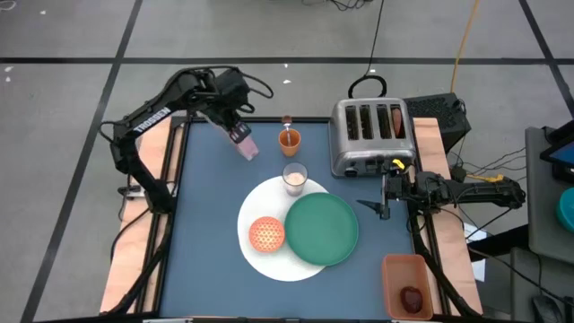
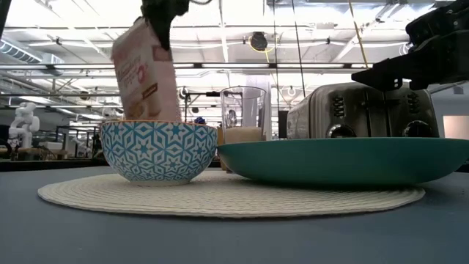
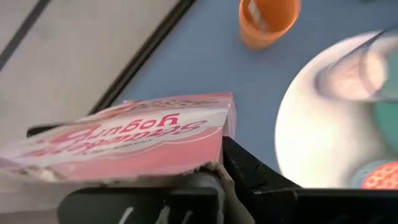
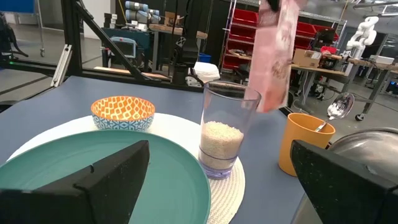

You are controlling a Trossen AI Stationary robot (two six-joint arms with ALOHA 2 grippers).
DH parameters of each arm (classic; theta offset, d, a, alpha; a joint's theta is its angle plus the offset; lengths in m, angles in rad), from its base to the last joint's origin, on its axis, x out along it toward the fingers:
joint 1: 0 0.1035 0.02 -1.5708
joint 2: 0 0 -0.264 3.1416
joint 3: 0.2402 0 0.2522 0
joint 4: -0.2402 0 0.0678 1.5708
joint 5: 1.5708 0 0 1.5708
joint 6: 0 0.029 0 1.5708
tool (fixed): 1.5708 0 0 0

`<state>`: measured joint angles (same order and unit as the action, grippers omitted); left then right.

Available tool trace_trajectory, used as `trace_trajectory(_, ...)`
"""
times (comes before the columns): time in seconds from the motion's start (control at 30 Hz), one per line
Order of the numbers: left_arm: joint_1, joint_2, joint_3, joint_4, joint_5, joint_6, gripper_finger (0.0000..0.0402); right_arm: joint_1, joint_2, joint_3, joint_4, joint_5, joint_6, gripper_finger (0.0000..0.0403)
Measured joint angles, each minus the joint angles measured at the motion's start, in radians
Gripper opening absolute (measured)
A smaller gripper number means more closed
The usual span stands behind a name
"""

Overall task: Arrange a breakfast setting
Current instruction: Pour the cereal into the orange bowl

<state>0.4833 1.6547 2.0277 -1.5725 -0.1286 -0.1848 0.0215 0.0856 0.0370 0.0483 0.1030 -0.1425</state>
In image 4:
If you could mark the white round woven placemat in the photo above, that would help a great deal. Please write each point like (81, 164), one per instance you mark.
(224, 199)

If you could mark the silver four-slot toaster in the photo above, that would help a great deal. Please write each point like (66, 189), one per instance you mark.
(367, 149)

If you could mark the wooden side board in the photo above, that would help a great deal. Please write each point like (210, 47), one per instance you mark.
(149, 74)

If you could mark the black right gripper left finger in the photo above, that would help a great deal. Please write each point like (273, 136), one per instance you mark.
(77, 202)

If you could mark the orange cup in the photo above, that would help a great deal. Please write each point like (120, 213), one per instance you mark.
(292, 146)

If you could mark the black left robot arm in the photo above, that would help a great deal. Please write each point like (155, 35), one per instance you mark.
(186, 46)

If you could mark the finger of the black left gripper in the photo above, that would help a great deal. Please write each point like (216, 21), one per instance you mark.
(273, 4)

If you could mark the metal spoon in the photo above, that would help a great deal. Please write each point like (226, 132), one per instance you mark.
(340, 105)

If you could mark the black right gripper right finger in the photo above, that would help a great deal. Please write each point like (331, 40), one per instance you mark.
(342, 193)

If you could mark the white plastic bag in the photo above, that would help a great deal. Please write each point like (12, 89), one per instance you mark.
(205, 73)

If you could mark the light blue teach pendant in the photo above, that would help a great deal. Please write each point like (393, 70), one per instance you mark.
(124, 48)

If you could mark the blue bin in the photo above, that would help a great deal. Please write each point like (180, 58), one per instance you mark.
(204, 58)

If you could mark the pink cereal box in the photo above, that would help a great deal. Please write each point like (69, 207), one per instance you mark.
(273, 62)

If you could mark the cardboard box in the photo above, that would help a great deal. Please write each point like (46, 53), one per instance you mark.
(306, 58)

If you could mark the clear drinking glass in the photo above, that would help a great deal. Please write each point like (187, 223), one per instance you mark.
(220, 146)

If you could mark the silver aluminium extrusion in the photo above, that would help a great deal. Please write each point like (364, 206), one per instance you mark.
(62, 65)

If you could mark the long wooden work table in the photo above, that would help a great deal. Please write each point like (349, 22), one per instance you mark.
(329, 72)

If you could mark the teal plate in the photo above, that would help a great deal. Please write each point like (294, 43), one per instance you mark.
(174, 174)

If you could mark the blue grey robot arm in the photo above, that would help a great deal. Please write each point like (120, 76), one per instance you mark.
(136, 14)

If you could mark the black table frame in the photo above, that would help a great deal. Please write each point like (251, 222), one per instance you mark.
(71, 37)

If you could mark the white flat box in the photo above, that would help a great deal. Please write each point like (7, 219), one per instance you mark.
(382, 59)

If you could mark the blue patterned bowl orange inside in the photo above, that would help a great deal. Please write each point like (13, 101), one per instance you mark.
(122, 124)

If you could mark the wooden workbench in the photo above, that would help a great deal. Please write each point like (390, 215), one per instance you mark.
(168, 29)

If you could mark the red bin storage rack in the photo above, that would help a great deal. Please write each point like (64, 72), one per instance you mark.
(242, 31)

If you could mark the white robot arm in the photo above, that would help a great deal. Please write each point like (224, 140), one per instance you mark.
(362, 34)

